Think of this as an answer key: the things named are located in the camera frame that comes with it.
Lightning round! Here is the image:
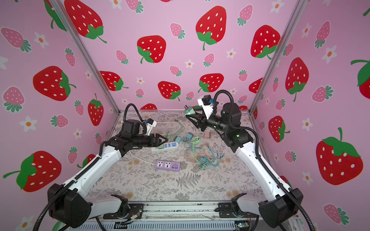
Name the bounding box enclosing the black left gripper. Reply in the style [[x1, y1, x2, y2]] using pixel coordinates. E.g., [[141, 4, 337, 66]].
[[130, 134, 168, 149]]

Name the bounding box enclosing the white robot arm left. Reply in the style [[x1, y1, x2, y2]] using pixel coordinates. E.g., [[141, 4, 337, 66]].
[[33, 119, 168, 231]]

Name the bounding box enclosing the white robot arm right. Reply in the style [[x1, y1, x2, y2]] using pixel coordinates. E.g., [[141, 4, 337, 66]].
[[186, 103, 315, 231]]

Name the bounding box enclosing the white blue power strip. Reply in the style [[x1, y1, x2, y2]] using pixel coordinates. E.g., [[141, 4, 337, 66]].
[[151, 141, 179, 152]]

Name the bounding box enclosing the purple power strip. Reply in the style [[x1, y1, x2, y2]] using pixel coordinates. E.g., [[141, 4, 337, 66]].
[[155, 160, 181, 172]]

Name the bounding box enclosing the teal charger plug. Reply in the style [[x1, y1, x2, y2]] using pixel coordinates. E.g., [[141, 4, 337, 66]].
[[186, 133, 193, 140], [175, 136, 182, 143]]

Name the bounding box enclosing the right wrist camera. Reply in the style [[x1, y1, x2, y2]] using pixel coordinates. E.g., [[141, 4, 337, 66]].
[[197, 95, 215, 119]]

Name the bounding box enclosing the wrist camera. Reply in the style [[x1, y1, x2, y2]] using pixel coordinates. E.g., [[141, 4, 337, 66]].
[[197, 95, 215, 119], [144, 118, 157, 136]]

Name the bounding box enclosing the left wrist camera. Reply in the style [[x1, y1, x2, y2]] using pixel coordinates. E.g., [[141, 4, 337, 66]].
[[144, 118, 157, 136]]

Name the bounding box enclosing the white power strip cord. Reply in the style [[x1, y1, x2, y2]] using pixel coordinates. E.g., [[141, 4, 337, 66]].
[[128, 121, 181, 166]]

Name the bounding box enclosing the tangled coloured cable pile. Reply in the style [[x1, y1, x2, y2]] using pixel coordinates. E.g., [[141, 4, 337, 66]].
[[183, 135, 225, 171]]

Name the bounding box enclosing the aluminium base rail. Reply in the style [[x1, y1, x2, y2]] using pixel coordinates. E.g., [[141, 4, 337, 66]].
[[77, 200, 298, 231]]

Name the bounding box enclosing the aluminium corner post right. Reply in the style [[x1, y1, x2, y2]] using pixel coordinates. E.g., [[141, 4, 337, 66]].
[[249, 0, 308, 114]]

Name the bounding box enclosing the aluminium corner post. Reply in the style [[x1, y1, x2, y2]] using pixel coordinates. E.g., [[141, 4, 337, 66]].
[[249, 0, 308, 114], [50, 0, 120, 114]]

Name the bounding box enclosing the aluminium corner post left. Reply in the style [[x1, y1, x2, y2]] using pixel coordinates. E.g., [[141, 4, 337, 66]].
[[50, 0, 120, 114]]

